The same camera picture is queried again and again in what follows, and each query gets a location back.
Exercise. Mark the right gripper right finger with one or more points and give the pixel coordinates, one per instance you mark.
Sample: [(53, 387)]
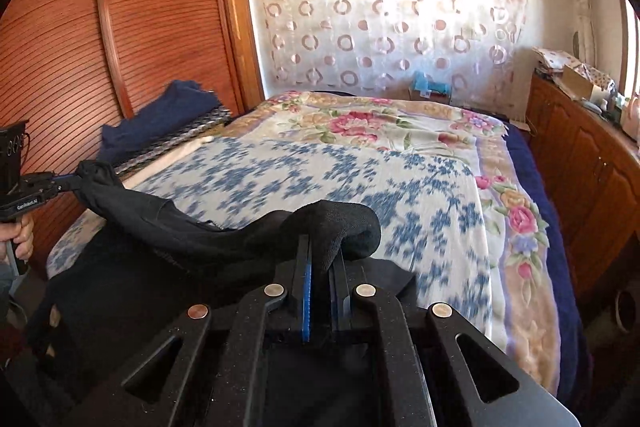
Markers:
[(341, 315)]

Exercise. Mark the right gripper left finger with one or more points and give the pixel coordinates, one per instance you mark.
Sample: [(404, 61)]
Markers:
[(301, 286)]

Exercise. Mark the black t-shirt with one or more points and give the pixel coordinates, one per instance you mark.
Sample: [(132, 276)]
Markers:
[(151, 261)]

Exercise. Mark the person's left hand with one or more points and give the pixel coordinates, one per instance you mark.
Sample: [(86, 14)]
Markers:
[(21, 234)]

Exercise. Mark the blue floral white bedsheet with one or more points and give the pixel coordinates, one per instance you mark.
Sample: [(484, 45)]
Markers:
[(428, 206)]

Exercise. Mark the black white circle-patterned folded garment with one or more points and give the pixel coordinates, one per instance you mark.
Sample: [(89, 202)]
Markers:
[(217, 117)]

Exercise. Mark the pink rose floral blanket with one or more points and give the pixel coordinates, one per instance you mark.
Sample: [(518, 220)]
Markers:
[(524, 321)]

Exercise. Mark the navy blue folded garment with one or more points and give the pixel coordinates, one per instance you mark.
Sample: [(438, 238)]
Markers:
[(182, 102)]

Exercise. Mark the blue toy on box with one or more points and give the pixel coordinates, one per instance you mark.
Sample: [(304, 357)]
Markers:
[(424, 88)]

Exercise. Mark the wooden louvered wardrobe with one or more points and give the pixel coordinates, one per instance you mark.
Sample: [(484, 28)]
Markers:
[(69, 67)]

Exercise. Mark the navy blue bed blanket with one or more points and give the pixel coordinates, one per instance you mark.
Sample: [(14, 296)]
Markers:
[(575, 363)]

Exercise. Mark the circle-patterned sheer curtain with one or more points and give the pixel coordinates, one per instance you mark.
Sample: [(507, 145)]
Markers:
[(381, 47)]

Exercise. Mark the long wooden sideboard cabinet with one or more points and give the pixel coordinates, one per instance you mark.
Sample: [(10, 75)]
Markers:
[(591, 175)]

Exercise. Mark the cardboard box on sideboard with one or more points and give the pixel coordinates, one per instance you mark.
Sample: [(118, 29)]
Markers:
[(575, 85)]

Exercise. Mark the pink bottle on sideboard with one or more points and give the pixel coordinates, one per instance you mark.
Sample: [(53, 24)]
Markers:
[(630, 119)]

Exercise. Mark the window with wooden frame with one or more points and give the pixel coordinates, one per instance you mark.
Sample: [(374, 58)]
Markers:
[(629, 65)]

